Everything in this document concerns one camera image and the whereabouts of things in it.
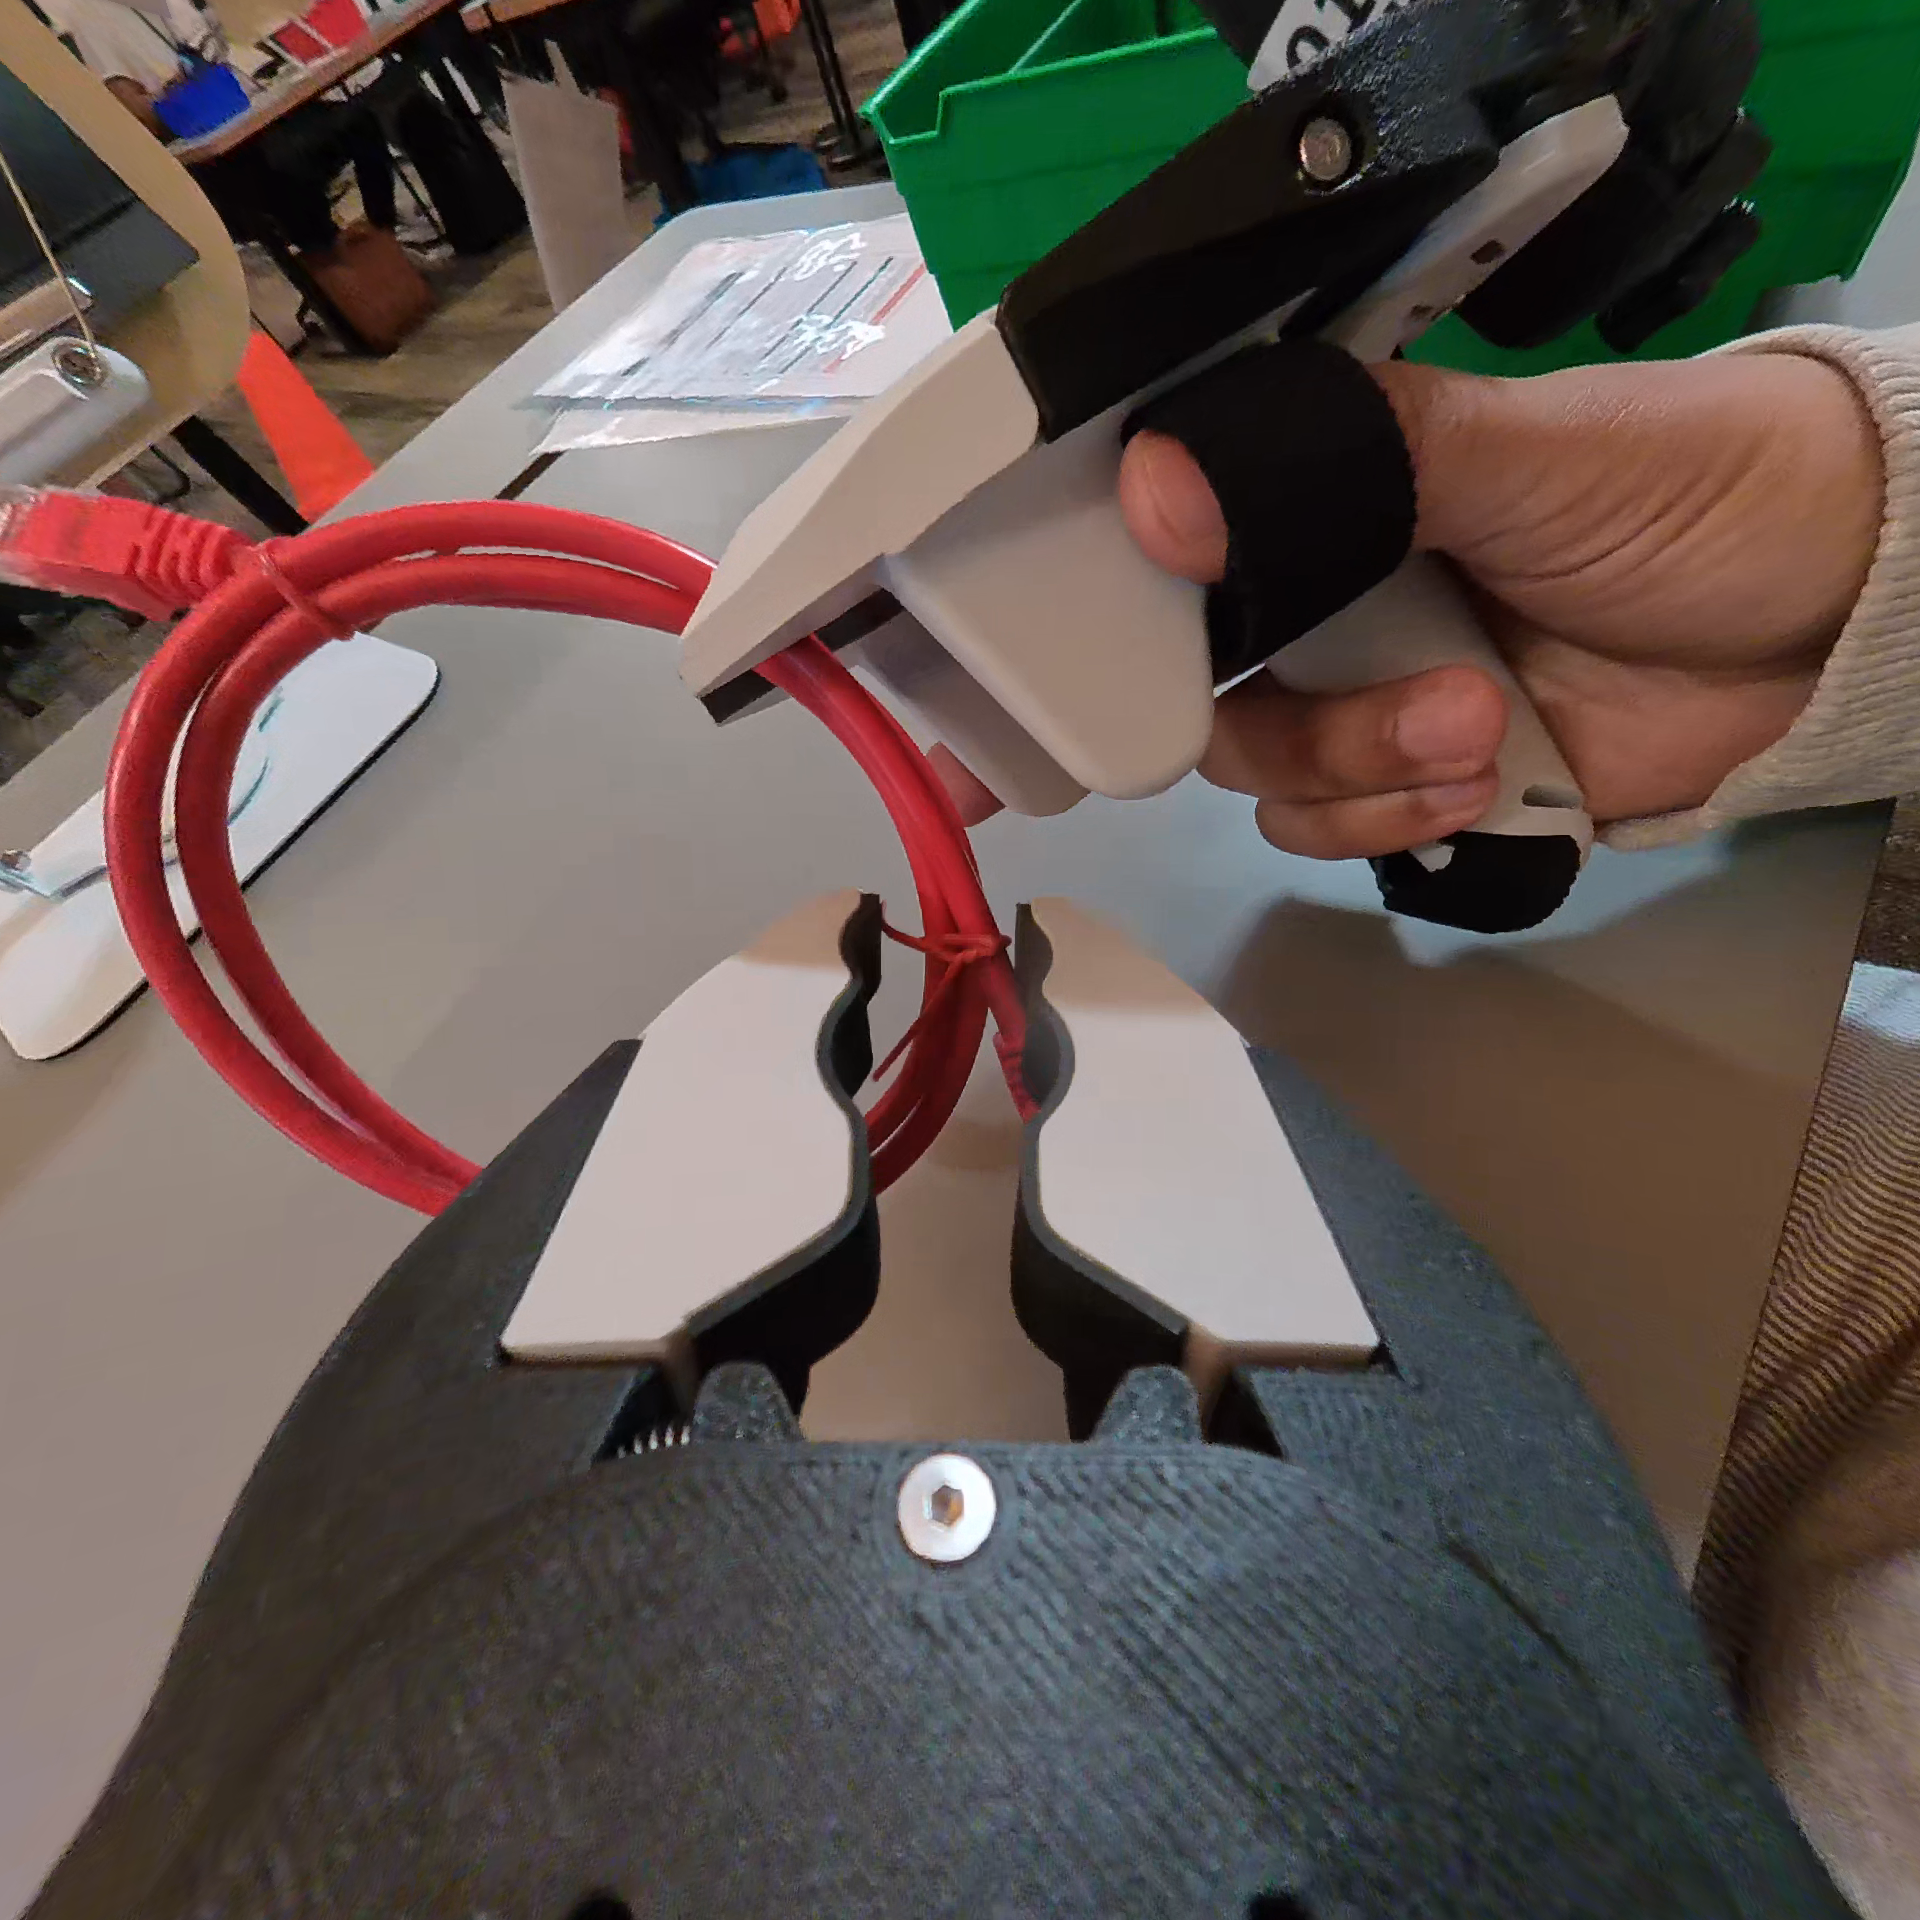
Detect red network cable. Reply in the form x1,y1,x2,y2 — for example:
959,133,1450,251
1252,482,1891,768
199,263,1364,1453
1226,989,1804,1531
0,487,1047,1221

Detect printed paper sheets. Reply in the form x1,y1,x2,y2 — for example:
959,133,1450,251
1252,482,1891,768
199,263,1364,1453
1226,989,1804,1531
532,215,959,454

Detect person's right forearm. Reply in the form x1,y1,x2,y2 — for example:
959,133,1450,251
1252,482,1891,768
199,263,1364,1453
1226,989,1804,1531
1592,319,1920,852

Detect brown bag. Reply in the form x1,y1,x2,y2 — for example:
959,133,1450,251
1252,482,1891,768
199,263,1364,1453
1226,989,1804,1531
298,221,442,359

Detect green plastic bin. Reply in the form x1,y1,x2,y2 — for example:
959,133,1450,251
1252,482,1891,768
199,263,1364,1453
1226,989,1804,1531
863,0,1920,343

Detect person's right hand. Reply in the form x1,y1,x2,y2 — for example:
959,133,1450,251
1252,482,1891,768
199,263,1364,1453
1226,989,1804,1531
1119,351,1888,859

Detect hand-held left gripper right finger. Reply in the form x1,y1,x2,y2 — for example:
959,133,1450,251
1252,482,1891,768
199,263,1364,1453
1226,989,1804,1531
1008,900,1384,1426

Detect wooden desk with black legs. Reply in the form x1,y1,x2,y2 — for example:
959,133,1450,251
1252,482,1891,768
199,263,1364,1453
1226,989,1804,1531
164,0,602,168

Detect orange traffic cone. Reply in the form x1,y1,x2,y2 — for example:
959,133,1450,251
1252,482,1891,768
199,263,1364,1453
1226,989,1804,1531
238,326,380,522

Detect white waste bin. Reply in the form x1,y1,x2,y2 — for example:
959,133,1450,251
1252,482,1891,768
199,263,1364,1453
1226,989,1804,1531
498,56,636,314

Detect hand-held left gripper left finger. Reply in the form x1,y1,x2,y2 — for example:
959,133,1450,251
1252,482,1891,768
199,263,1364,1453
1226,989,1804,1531
498,891,886,1412

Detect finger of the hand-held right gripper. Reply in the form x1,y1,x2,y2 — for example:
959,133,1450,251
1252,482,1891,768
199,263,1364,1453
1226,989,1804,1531
680,311,1047,727

